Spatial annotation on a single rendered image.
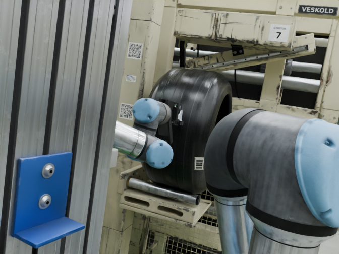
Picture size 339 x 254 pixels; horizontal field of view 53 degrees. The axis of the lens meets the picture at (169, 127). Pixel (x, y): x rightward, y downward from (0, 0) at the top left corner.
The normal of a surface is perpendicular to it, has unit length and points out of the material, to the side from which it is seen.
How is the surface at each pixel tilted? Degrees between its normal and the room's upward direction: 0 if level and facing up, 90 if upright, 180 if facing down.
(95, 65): 90
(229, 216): 110
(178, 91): 52
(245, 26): 90
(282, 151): 75
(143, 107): 84
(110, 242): 90
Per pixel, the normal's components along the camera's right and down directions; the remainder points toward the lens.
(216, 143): -0.91, -0.11
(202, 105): 0.04, -0.37
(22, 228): 0.86, 0.19
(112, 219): -0.34, 0.07
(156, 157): 0.39, 0.18
